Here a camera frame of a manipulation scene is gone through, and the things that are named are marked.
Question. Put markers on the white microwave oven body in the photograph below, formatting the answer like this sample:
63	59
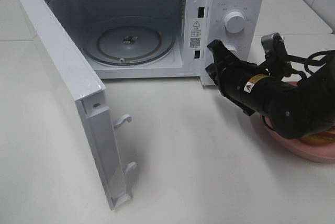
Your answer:
195	22

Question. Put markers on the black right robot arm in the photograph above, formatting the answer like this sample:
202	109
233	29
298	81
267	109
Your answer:
295	94

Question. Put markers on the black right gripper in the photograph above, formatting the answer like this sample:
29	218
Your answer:
233	78

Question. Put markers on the burger with lettuce and tomato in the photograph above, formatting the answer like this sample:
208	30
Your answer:
321	138

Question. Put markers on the pink round plate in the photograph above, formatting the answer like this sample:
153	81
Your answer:
308	148

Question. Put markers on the white microwave door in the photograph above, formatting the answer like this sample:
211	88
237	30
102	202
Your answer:
81	94

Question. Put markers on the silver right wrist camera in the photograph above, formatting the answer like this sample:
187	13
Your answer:
273	44

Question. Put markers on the lower white microwave knob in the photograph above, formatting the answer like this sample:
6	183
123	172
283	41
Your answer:
232	49

